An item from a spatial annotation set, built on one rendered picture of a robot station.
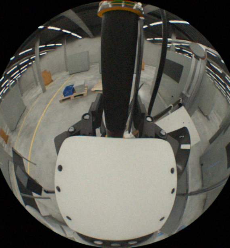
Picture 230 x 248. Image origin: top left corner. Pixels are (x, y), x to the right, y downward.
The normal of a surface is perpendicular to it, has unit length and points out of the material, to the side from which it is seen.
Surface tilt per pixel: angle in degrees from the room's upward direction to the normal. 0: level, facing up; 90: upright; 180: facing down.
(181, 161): 37
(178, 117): 50
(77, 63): 90
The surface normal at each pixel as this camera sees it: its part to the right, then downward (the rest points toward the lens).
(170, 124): -0.74, -0.44
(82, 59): 0.15, 0.77
